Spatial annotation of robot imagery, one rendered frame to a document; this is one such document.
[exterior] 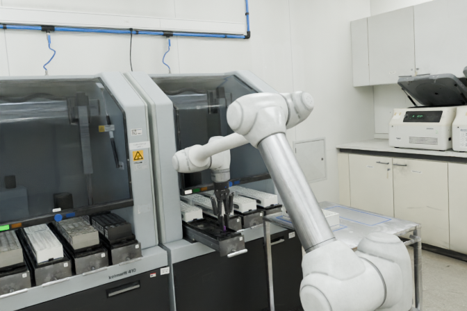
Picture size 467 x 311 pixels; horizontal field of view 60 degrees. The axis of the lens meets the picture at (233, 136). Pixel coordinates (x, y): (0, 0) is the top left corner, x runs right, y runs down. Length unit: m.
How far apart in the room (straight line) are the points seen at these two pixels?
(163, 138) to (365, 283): 1.19
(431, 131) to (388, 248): 2.52
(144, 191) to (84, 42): 1.42
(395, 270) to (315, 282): 0.26
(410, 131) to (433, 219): 0.77
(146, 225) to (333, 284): 1.11
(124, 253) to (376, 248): 1.10
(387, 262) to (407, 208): 2.73
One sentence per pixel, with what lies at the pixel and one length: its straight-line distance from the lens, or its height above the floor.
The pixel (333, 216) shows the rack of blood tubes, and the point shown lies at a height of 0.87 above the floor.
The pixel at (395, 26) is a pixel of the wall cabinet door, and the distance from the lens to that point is 4.32.
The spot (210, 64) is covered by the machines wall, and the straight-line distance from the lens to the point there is 3.45.
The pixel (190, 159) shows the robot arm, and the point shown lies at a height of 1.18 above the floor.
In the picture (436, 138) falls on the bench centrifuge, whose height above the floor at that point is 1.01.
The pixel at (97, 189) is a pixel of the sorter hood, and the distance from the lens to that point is 1.92.
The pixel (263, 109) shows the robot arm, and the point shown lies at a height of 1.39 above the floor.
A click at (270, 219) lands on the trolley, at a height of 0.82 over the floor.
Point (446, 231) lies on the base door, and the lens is 3.89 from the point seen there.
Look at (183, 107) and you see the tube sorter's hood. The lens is 2.05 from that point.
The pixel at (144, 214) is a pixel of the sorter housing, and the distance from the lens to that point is 2.03.
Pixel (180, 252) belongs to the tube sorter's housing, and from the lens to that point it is 2.05.
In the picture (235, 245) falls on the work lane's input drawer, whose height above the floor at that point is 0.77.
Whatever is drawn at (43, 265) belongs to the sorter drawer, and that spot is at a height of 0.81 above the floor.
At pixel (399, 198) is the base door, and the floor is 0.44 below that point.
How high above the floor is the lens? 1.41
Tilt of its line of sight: 5 degrees down
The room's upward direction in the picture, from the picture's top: 4 degrees counter-clockwise
